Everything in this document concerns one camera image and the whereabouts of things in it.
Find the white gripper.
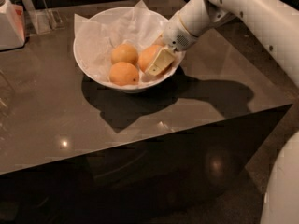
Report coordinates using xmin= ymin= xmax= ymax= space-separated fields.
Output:
xmin=145 ymin=11 xmax=199 ymax=77

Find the orange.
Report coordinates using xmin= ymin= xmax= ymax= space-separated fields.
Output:
xmin=111 ymin=44 xmax=138 ymax=64
xmin=109 ymin=62 xmax=139 ymax=86
xmin=138 ymin=45 xmax=162 ymax=72

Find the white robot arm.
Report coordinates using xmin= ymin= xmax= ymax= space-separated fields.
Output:
xmin=145 ymin=0 xmax=299 ymax=85

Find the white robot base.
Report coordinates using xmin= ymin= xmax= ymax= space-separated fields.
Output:
xmin=260 ymin=132 xmax=299 ymax=224

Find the white ceramic bowl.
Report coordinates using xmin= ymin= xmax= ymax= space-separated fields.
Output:
xmin=72 ymin=6 xmax=187 ymax=94

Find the white paper liner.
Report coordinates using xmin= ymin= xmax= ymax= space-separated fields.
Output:
xmin=73 ymin=0 xmax=187 ymax=86

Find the white appliance with orange label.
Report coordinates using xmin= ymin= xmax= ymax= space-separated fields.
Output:
xmin=0 ymin=0 xmax=25 ymax=50

